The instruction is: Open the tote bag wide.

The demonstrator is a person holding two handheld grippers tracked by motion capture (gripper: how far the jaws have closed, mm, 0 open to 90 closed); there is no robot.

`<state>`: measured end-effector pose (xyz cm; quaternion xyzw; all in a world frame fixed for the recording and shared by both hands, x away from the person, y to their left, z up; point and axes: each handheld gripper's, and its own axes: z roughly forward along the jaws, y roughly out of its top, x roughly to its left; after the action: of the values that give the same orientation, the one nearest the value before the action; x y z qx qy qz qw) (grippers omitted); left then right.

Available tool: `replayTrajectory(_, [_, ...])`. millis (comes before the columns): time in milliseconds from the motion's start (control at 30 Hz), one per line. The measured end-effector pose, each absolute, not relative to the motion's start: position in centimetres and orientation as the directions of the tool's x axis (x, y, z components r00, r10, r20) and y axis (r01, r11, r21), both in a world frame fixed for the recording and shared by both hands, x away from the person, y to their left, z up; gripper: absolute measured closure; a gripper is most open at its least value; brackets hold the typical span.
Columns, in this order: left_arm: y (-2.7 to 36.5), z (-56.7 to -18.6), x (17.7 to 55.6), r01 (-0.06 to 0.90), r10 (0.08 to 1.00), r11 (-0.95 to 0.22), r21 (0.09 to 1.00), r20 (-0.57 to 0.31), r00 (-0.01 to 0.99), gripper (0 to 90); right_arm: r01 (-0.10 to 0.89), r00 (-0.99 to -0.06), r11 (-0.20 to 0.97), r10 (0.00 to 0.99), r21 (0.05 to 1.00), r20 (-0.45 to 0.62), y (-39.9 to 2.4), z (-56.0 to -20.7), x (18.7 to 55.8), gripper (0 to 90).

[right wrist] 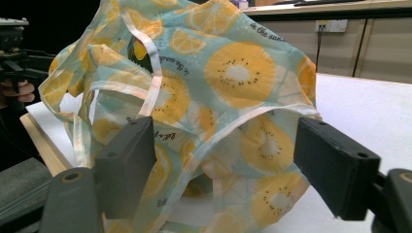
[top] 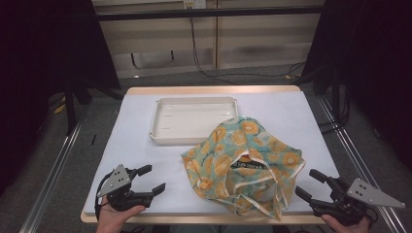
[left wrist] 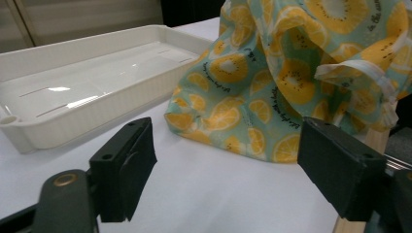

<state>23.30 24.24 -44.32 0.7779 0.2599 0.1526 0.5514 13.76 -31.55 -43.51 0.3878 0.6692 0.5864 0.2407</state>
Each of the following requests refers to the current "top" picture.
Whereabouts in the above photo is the white wall socket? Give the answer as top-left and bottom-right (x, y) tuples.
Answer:
(183, 0), (207, 10)

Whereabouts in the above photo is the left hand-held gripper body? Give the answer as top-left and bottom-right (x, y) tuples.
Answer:
(96, 163), (154, 212)

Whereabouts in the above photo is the black wall cable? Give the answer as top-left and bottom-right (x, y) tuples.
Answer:
(189, 17), (307, 85)

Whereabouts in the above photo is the black stand leg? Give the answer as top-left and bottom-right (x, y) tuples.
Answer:
(62, 83), (80, 136)

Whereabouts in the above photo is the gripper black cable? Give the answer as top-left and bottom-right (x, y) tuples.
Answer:
(364, 207), (379, 225)
(93, 171), (114, 221)

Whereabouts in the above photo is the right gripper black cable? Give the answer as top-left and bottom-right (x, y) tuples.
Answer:
(364, 207), (379, 225)

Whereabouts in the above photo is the black horizontal bar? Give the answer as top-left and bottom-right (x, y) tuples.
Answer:
(96, 5), (325, 22)

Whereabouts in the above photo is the white table mat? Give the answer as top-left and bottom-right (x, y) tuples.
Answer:
(83, 90), (354, 217)

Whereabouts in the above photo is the person's right hand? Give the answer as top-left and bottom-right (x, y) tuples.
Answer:
(321, 214), (372, 233)

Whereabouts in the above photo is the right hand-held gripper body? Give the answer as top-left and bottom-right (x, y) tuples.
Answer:
(312, 178), (406, 227)

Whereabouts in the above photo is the black curtain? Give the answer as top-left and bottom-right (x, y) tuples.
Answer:
(300, 0), (412, 169)
(0, 0), (121, 195)

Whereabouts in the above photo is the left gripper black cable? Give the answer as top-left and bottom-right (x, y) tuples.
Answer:
(93, 171), (114, 221)

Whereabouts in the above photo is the wooden table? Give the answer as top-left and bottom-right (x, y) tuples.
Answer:
(80, 84), (354, 225)

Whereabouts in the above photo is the orange-print cloth bag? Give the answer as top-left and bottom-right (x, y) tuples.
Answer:
(180, 116), (306, 222)

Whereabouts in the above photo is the white plastic tray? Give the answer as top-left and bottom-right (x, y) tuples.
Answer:
(149, 96), (240, 146)

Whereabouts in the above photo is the person's left hand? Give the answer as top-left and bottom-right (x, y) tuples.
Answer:
(95, 197), (147, 233)

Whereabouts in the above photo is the yellow floor object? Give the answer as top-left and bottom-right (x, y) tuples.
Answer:
(51, 96), (68, 116)

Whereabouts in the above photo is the aluminium floor rail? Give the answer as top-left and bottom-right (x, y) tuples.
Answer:
(18, 119), (85, 233)
(319, 96), (406, 233)

